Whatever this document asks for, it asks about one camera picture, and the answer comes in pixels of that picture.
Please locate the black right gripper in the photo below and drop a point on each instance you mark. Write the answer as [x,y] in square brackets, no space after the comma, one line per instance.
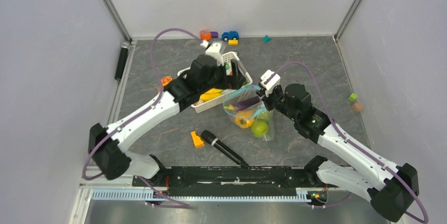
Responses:
[266,99]

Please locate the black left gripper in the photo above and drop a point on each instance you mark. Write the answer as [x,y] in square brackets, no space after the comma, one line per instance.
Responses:
[234,82]

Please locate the red green toy mango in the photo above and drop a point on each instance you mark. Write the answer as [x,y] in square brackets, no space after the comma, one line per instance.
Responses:
[229,69]

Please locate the green toy cabbage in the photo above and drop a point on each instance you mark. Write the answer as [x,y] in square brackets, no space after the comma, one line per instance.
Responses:
[265,115]

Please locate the purple toy eggplant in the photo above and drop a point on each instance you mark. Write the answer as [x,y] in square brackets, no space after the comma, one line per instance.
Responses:
[242,105]

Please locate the clear zip top bag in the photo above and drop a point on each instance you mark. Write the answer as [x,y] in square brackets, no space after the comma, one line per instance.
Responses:
[244,93]

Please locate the green toy pear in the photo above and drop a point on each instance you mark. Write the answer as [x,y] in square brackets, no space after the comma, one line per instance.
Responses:
[260,128]

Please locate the orange toy bell pepper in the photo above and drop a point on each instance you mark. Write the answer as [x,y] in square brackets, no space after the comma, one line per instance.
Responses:
[244,119]

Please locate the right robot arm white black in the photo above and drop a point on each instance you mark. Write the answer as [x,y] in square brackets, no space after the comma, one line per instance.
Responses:
[389,188]

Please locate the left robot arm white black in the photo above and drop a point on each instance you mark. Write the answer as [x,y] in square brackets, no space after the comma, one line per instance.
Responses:
[109,145]

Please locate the yellow toy banana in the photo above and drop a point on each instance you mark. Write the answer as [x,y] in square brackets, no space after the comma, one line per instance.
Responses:
[211,94]

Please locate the yellow lego brick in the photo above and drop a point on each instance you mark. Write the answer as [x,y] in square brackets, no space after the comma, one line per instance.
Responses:
[233,42]

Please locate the small beige garlic toy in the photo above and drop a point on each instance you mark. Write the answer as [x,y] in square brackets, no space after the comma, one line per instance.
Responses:
[199,102]

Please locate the blue toy car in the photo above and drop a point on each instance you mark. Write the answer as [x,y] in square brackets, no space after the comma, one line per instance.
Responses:
[230,35]

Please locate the white plastic basket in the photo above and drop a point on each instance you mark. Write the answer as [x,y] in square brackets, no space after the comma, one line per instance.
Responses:
[216,102]

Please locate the purple small block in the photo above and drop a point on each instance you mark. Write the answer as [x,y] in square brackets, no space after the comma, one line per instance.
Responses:
[214,34]

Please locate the teal triangular block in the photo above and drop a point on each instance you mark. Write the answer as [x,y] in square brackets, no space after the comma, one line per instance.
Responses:
[266,39]

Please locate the orange tape roll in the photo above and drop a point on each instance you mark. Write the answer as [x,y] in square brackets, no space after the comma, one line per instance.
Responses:
[205,35]

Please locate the black microphone on table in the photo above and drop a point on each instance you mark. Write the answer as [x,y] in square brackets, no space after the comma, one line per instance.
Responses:
[214,141]

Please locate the orange red round toy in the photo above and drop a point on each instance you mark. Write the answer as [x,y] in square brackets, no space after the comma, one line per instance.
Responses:
[166,80]

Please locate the orange wedge block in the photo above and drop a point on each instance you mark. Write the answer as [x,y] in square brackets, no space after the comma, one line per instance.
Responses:
[197,140]

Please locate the lime green cube block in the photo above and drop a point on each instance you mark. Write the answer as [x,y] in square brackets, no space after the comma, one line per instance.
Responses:
[353,97]

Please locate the tan wooden cube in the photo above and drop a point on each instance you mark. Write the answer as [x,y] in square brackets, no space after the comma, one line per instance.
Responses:
[357,107]

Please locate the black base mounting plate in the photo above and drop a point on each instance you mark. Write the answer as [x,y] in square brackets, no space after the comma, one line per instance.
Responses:
[234,181]

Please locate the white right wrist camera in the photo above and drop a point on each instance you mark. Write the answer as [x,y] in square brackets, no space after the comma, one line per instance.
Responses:
[268,81]

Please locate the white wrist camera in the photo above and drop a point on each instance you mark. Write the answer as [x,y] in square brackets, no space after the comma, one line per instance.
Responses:
[216,50]
[268,81]

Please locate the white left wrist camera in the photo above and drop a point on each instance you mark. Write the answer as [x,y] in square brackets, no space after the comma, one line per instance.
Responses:
[216,50]

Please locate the black microphone on rail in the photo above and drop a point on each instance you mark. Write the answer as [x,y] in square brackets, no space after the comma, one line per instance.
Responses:
[122,60]

